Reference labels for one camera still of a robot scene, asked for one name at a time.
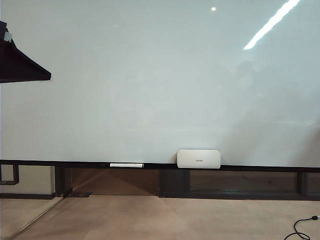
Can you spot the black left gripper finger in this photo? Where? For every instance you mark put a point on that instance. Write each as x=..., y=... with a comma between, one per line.
x=17, y=65

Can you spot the pale glass whiteboard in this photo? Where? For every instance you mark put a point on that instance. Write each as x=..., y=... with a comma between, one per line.
x=125, y=75

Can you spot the black whiteboard tray ledge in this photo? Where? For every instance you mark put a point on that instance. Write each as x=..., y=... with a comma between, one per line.
x=75, y=164

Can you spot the white marker pen black cap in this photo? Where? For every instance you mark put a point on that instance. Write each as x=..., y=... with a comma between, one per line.
x=125, y=165

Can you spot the white rounded whiteboard eraser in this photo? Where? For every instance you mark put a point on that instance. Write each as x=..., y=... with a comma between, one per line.
x=195, y=157

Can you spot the black power plug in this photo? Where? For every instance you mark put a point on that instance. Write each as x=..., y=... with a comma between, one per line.
x=314, y=218

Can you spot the black bent pipe frame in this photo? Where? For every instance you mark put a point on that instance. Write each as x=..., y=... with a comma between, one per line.
x=16, y=175

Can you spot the dark frame under whiteboard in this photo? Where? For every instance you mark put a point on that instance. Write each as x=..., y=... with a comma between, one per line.
x=172, y=185

